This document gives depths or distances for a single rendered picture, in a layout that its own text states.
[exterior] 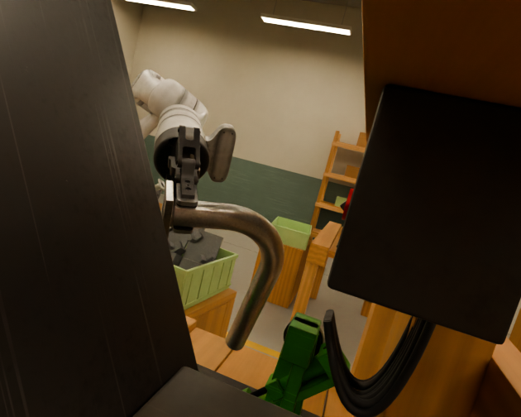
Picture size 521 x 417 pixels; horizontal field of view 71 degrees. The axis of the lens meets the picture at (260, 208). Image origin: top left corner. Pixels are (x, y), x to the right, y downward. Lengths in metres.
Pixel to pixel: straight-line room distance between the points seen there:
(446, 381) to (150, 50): 9.15
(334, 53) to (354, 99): 1.00
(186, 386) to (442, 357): 0.31
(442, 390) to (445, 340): 0.06
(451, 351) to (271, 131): 7.44
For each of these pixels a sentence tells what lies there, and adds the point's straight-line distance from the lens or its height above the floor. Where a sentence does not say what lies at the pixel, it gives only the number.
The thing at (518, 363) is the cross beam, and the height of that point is 1.27.
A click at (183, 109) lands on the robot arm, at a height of 1.47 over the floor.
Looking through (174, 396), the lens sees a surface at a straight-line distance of 0.32.
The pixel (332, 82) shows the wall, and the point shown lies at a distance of 7.79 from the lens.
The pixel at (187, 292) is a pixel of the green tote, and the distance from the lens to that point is 1.44.
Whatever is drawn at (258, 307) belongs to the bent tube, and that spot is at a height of 1.23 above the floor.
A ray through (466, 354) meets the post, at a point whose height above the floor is 1.27.
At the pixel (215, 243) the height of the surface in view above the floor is 1.01.
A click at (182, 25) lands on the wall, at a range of 9.15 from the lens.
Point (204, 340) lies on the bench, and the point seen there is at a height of 0.88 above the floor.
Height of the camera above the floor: 1.43
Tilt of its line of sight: 8 degrees down
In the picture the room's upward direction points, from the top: 14 degrees clockwise
